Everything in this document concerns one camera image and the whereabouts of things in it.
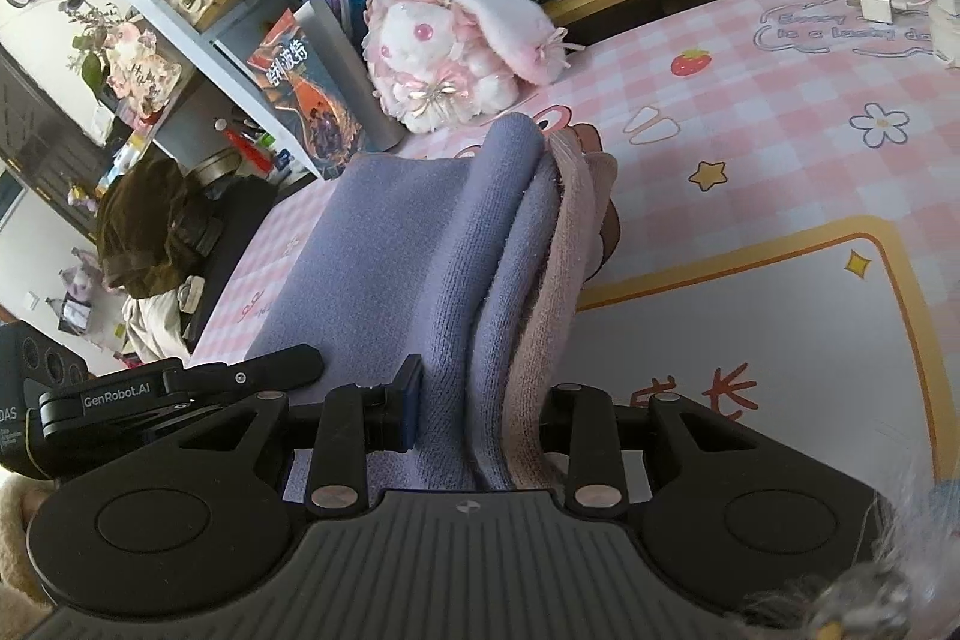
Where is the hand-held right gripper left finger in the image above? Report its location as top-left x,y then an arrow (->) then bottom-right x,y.
176,355 -> 423,518

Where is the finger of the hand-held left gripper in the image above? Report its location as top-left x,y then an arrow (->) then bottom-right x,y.
161,344 -> 324,395

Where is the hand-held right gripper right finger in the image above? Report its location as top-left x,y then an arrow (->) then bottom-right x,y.
540,385 -> 760,519

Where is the purple and brown sweater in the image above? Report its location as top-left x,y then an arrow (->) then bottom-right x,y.
246,113 -> 620,510

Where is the cream cloth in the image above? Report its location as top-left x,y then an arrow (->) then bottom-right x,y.
122,290 -> 190,365

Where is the black box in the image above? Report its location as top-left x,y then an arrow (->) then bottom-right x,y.
182,179 -> 280,350

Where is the olive green cloth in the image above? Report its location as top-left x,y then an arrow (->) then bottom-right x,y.
96,147 -> 227,301

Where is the round metal tin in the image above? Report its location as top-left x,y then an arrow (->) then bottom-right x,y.
190,152 -> 242,189

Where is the red tassel ornament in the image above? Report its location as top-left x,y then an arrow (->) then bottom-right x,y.
212,117 -> 276,174

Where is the dragon cover book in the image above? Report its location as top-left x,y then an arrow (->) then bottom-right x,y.
244,0 -> 407,181

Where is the pink checked table mat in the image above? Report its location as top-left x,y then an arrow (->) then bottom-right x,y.
187,0 -> 960,513

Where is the pink flower bouquet ornament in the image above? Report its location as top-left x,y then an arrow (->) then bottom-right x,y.
70,5 -> 186,118

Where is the wooden and white bookshelf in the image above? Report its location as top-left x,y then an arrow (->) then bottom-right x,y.
75,0 -> 923,184

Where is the white pink plush bunny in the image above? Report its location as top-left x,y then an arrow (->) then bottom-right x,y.
364,0 -> 572,133

